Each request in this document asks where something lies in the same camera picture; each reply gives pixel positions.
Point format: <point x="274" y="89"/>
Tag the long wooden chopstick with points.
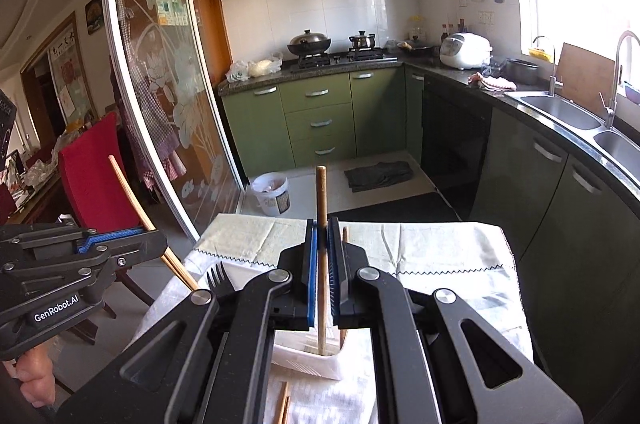
<point x="127" y="194"/>
<point x="344" y="234"/>
<point x="321" y="189"/>

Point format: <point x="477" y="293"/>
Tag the black frying pan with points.
<point x="417" y="49"/>

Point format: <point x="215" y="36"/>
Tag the white plastic bags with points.
<point x="255" y="68"/>

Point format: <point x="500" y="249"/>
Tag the yellow sponge holder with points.
<point x="540" y="53"/>

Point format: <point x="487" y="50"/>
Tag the white rice cooker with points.
<point x="465" y="52"/>

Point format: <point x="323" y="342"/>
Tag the person's left hand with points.
<point x="35" y="371"/>

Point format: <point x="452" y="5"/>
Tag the black gas stove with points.
<point x="345" y="57"/>

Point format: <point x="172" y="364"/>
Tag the dark cooking pot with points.
<point x="522" y="72"/>

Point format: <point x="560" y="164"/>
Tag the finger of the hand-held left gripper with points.
<point x="110" y="235"/>
<point x="125" y="256"/>

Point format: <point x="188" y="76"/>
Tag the white plastic bucket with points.
<point x="270" y="194"/>

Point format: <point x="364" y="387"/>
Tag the steel double sink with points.
<point x="565" y="112"/>

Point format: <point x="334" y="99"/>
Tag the small steel pot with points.
<point x="362" y="41"/>

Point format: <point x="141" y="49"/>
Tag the cluttered dining table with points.
<point x="35" y="174"/>

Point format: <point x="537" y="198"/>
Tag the pink dish cloth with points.
<point x="492" y="82"/>

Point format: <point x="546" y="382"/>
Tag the green lower kitchen cabinets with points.
<point x="320" y="124"/>

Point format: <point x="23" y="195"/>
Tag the small steel faucet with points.
<point x="551" y="69"/>

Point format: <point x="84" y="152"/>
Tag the purple bowl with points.
<point x="633" y="93"/>

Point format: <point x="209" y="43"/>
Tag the black plastic fork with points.
<point x="216" y="279"/>

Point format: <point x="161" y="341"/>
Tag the dark wall poster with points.
<point x="94" y="17"/>

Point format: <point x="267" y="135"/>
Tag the pale blue checked tablecloth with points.
<point x="440" y="254"/>

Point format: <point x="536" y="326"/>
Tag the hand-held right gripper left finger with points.
<point x="311" y="274"/>

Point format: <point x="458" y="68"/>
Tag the dark kitchen counter cabinets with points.
<point x="525" y="184"/>

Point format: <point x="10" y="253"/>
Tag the dark floor cloth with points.
<point x="377" y="176"/>

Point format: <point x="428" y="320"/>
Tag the black wok with lid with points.
<point x="309" y="42"/>

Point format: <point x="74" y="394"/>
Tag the tall steel faucet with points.
<point x="617" y="54"/>

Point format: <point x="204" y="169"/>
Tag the calligraphy wall poster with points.
<point x="70" y="74"/>

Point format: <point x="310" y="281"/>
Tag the wooden cutting board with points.
<point x="582" y="77"/>

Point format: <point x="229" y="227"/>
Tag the bunch of wooden chopsticks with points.
<point x="282" y="404"/>

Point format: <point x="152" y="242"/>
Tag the red chair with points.
<point x="95" y="174"/>

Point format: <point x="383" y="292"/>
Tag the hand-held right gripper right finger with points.
<point x="334" y="274"/>

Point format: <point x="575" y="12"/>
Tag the etched glass sliding door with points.
<point x="150" y="54"/>

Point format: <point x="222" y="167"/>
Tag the white plastic utensil holder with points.
<point x="295" y="356"/>

